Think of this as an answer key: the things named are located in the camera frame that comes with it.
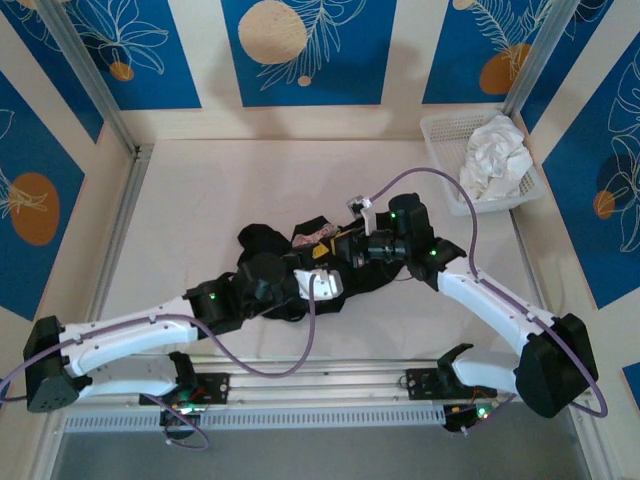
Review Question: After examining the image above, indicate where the black printed t-shirt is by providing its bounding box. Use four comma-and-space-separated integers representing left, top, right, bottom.
236, 214, 419, 325

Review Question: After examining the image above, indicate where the white perforated plastic basket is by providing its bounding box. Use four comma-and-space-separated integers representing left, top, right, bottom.
419, 110, 545, 217

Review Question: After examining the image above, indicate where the crumpled white cloth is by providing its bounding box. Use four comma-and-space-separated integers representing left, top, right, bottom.
458, 113, 535, 204

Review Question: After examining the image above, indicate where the black controller board box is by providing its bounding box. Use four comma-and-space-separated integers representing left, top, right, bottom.
159, 405, 205, 441
442, 402, 496, 434

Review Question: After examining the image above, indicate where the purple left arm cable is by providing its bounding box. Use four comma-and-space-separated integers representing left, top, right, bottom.
0, 273, 317, 450

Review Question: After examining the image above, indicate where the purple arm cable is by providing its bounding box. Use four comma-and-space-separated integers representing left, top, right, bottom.
0, 273, 317, 450
363, 168, 610, 436

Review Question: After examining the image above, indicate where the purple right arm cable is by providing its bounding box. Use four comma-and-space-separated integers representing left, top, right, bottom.
363, 168, 610, 436

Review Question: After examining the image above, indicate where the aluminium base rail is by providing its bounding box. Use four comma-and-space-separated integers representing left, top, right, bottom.
42, 355, 601, 412

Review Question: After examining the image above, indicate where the grey slotted cable duct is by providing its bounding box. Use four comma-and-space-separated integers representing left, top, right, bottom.
62, 405, 447, 434

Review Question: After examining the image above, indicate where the aluminium frame post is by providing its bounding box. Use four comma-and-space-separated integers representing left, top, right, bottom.
501, 0, 585, 117
35, 0, 140, 157

